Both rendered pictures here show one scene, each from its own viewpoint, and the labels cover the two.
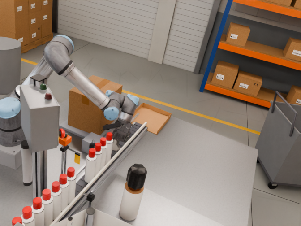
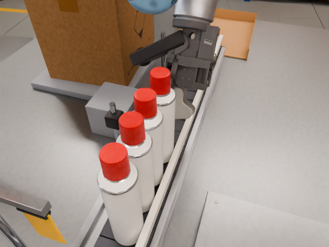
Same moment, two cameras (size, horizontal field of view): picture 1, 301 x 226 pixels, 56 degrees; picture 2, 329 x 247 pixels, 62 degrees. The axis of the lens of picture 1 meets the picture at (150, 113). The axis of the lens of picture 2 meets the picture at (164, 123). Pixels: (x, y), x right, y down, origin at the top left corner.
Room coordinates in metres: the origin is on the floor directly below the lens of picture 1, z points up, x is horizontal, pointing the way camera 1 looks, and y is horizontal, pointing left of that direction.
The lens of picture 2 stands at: (0.88, 0.18, 1.33)
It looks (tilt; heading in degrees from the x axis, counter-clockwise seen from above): 44 degrees down; 1
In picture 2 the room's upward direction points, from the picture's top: straight up
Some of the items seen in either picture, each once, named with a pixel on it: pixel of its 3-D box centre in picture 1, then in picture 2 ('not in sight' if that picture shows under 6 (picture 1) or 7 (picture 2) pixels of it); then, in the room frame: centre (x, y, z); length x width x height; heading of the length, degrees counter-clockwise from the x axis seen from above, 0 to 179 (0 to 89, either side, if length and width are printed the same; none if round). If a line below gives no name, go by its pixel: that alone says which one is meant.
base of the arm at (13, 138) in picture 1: (11, 131); not in sight; (1.20, 0.73, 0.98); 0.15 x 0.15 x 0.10
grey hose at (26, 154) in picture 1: (27, 163); not in sight; (0.80, 0.43, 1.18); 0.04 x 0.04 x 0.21
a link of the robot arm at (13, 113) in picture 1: (9, 112); not in sight; (1.21, 0.73, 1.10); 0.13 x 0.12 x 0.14; 7
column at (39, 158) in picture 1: (39, 146); not in sight; (0.93, 0.44, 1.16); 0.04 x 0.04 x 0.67; 73
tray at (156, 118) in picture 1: (149, 117); (217, 29); (1.88, 0.00, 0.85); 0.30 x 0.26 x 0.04; 163
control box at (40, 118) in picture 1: (39, 116); not in sight; (0.85, 0.40, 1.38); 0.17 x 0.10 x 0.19; 38
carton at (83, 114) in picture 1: (95, 104); (100, 16); (1.67, 0.38, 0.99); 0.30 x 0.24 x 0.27; 167
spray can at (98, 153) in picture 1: (96, 159); (136, 167); (1.13, 0.23, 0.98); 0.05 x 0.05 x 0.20
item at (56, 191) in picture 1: (55, 200); not in sight; (0.82, 0.32, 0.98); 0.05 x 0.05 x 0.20
